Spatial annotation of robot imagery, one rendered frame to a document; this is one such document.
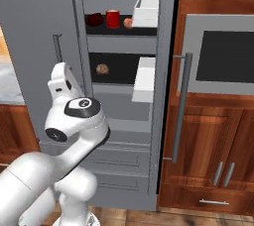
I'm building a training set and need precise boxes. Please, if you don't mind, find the grey fridge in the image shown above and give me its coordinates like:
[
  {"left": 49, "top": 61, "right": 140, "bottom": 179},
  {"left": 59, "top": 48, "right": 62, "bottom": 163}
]
[{"left": 0, "top": 0, "right": 182, "bottom": 212}]

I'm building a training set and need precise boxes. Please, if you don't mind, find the pink peach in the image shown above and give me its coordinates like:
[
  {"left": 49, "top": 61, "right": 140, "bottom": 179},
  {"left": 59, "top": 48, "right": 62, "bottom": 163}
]
[{"left": 123, "top": 17, "right": 134, "bottom": 29}]

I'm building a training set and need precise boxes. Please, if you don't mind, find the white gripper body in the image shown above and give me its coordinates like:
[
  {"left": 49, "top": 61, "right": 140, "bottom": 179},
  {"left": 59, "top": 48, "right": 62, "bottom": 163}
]
[{"left": 49, "top": 61, "right": 72, "bottom": 83}]

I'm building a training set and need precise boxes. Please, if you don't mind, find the white fridge door bin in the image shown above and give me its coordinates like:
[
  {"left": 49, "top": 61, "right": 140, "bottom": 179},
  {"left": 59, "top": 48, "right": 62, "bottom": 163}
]
[
  {"left": 131, "top": 56, "right": 157, "bottom": 104},
  {"left": 131, "top": 0, "right": 161, "bottom": 29}
]

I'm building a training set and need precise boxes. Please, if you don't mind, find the grey cupboard door handle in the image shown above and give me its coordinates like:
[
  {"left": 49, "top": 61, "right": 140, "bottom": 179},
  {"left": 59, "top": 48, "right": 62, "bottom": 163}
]
[
  {"left": 212, "top": 161, "right": 224, "bottom": 187},
  {"left": 222, "top": 162, "right": 236, "bottom": 188}
]

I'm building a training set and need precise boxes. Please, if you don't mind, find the dark red round food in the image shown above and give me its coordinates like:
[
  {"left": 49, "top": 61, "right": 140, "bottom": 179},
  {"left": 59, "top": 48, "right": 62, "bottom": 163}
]
[{"left": 84, "top": 12, "right": 104, "bottom": 28}]

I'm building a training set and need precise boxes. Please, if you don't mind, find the wooden counter cupboard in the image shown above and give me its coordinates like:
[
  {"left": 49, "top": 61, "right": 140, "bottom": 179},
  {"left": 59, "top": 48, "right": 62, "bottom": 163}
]
[{"left": 0, "top": 103, "right": 42, "bottom": 166}]

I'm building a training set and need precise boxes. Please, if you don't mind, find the brown round food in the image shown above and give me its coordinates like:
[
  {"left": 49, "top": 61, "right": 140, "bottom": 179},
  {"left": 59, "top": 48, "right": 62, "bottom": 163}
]
[{"left": 95, "top": 62, "right": 110, "bottom": 76}]

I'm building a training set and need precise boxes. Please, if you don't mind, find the grey drawer handle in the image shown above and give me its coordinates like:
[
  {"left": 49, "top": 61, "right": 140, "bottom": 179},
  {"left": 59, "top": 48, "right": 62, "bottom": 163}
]
[{"left": 198, "top": 198, "right": 230, "bottom": 206}]

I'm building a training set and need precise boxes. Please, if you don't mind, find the wooden drawer front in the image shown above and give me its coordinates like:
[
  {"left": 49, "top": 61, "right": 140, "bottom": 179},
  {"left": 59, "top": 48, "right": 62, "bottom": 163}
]
[{"left": 157, "top": 181, "right": 254, "bottom": 217}]

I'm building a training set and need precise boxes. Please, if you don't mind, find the red mug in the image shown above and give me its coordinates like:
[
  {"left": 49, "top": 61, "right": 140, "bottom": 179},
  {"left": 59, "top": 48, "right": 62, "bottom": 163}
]
[{"left": 105, "top": 9, "right": 121, "bottom": 30}]

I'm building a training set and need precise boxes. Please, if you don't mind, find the grey freezer drawer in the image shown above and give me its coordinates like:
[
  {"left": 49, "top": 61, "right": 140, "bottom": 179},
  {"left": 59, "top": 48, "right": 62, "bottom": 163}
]
[{"left": 39, "top": 139, "right": 159, "bottom": 212}]

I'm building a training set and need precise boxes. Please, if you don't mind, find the grey open fridge door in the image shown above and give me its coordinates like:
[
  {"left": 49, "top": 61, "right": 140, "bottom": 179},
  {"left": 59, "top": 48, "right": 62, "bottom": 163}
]
[{"left": 131, "top": 0, "right": 182, "bottom": 204}]

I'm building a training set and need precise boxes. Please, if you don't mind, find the dark fridge shelf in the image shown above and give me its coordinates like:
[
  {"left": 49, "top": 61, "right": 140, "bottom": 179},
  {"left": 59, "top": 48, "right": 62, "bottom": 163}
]
[
  {"left": 84, "top": 13, "right": 159, "bottom": 37},
  {"left": 87, "top": 52, "right": 157, "bottom": 86}
]

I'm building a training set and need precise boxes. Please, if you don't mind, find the short grey fridge door handle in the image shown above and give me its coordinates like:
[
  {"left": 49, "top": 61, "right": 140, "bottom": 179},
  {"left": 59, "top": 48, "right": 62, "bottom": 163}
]
[{"left": 52, "top": 33, "right": 64, "bottom": 64}]

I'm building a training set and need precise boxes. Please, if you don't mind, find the grey closed fridge door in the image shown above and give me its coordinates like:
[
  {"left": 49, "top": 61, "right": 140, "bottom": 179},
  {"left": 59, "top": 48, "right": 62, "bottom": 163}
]
[{"left": 0, "top": 0, "right": 89, "bottom": 145}]

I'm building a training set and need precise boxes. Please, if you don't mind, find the grey built-in oven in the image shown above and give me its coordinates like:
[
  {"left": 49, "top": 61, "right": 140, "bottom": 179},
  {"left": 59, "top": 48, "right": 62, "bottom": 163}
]
[{"left": 177, "top": 13, "right": 254, "bottom": 97}]

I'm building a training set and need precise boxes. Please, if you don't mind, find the long grey fridge door handle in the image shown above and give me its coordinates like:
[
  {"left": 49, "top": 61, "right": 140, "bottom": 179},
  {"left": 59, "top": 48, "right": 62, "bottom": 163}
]
[{"left": 163, "top": 52, "right": 193, "bottom": 164}]

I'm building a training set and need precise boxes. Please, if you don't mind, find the wooden cupboard door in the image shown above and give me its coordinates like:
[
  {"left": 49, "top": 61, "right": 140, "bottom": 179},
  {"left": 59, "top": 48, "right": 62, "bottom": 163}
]
[
  {"left": 160, "top": 94, "right": 245, "bottom": 187},
  {"left": 224, "top": 105, "right": 254, "bottom": 189}
]

